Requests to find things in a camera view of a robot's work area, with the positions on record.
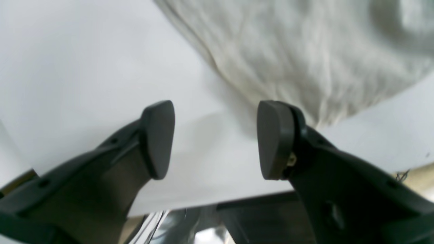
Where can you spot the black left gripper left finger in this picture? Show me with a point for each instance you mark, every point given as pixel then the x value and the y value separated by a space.
pixel 87 199

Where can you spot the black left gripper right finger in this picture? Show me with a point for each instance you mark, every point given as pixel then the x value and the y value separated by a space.
pixel 348 200

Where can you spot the beige grey t-shirt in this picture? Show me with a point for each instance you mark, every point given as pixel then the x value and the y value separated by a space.
pixel 331 58

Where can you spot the black box under table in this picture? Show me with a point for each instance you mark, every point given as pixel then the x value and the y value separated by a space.
pixel 273 219

